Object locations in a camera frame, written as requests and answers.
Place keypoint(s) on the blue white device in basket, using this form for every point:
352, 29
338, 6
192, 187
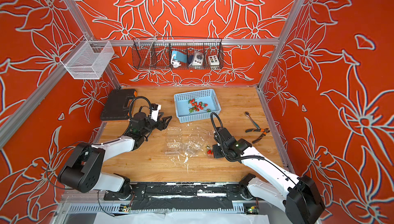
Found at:
177, 58

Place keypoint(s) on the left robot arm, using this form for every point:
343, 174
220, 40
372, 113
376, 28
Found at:
83, 169

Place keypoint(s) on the clear clamshell container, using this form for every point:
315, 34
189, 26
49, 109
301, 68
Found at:
173, 141
207, 139
193, 147

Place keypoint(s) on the white button box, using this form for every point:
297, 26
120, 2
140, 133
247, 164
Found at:
213, 61

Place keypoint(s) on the orange handled pliers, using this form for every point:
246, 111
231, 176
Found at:
257, 128

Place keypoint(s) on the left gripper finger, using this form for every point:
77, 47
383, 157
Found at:
156, 110
163, 123

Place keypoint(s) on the clear acrylic wall box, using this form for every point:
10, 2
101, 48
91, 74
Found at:
87, 61

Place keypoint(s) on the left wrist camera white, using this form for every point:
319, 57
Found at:
156, 110

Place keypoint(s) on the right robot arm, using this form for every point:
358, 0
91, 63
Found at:
297, 196

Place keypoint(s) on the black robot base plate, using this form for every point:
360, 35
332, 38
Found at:
171, 197

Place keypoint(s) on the grey box with dials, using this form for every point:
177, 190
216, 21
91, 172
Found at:
197, 59

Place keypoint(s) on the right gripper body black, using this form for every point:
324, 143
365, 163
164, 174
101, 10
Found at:
220, 151

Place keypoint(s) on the pile of strawberries in basket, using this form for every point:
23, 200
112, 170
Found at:
197, 106

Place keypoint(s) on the black plastic tool case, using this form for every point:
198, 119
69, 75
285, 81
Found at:
117, 105

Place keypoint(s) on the blue perforated plastic basket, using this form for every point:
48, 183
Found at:
207, 96

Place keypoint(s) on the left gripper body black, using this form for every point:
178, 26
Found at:
151, 125

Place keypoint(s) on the black wire wall basket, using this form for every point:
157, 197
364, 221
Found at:
154, 53

